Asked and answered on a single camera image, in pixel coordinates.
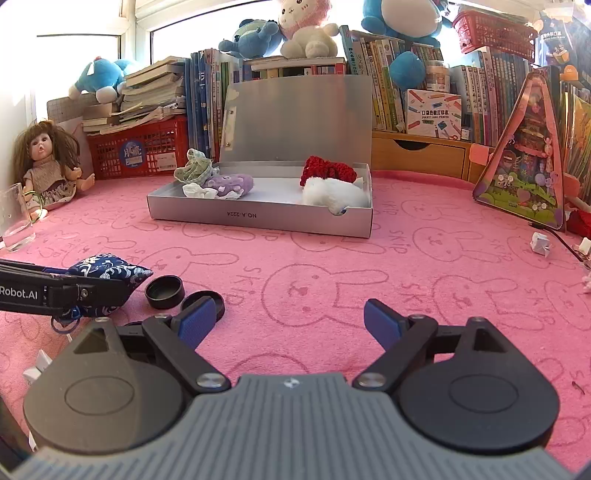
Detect colourful picture books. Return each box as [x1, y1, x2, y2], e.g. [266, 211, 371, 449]
[561, 90, 591, 185]

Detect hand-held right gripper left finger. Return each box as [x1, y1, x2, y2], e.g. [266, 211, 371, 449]
[69, 298, 232, 394]

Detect red plastic crate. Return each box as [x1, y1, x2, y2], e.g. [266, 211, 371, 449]
[88, 115, 189, 180]

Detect pink triangular toy box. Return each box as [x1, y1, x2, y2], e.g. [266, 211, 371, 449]
[473, 65, 568, 232]

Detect blue floral fabric pouch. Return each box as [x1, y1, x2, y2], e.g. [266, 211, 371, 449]
[51, 253, 154, 333]

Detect white fluffy plush toy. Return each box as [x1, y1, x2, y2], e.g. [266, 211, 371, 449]
[301, 178, 370, 216]

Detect green patterned cloth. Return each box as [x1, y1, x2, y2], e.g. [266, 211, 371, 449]
[174, 148, 213, 184]

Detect grey cardboard box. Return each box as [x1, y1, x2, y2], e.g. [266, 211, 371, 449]
[147, 75, 374, 238]

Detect black round lid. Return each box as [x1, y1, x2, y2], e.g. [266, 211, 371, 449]
[182, 291, 225, 324]

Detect blue long eared plush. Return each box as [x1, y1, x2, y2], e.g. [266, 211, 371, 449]
[218, 18, 282, 60]

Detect black cable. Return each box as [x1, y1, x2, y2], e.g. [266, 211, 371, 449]
[531, 222, 585, 264]

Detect pink white bunny plush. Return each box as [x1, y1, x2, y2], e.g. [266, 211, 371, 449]
[277, 0, 340, 60]

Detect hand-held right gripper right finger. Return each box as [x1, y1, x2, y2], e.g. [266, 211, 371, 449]
[353, 299, 504, 393]

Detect red knitted pouch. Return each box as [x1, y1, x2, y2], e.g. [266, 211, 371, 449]
[299, 156, 358, 188]

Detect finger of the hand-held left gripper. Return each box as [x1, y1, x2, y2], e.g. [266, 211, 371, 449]
[48, 277, 134, 319]
[0, 259, 70, 280]

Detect row of green spine books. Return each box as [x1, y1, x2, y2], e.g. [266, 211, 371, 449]
[339, 25, 444, 132]

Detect red mesh basket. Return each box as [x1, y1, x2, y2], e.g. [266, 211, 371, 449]
[452, 9, 539, 63]

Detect row of blue spine books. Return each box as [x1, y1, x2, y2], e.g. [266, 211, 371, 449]
[450, 46, 539, 146]

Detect stack of worn books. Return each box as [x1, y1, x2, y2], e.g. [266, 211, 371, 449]
[82, 56, 188, 136]

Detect red knitted cloth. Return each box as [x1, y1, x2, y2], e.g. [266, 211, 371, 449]
[566, 210, 591, 236]

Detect purple plush toy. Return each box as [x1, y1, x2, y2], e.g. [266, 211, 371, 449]
[203, 172, 254, 200]

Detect dark blue printed box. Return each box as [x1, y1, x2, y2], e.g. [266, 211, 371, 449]
[536, 11, 591, 84]

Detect wooden drawer shelf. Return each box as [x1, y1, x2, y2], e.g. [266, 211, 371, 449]
[370, 130, 490, 183]

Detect clear glass cup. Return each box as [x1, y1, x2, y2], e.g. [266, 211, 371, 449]
[0, 183, 37, 252]

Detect white tissue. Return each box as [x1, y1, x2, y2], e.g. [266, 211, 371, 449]
[182, 183, 218, 200]

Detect brown haired doll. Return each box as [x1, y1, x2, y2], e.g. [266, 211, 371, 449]
[13, 119, 95, 220]

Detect black round jar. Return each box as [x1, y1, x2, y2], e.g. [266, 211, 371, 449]
[144, 275, 185, 309]

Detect big blue round plush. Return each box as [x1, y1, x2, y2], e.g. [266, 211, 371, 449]
[361, 0, 446, 84]

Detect flat stacked books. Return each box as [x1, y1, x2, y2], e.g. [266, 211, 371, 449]
[242, 56, 347, 81]

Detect white printed carton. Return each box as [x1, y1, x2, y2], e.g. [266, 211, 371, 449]
[405, 89, 462, 139]

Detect pink rabbit print mat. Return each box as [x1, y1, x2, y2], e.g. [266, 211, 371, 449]
[0, 168, 591, 462]

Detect blue white cat plush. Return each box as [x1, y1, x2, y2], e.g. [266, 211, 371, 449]
[68, 56, 134, 103]

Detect grey grid cutting mat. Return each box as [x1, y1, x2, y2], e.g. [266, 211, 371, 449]
[46, 95, 86, 134]

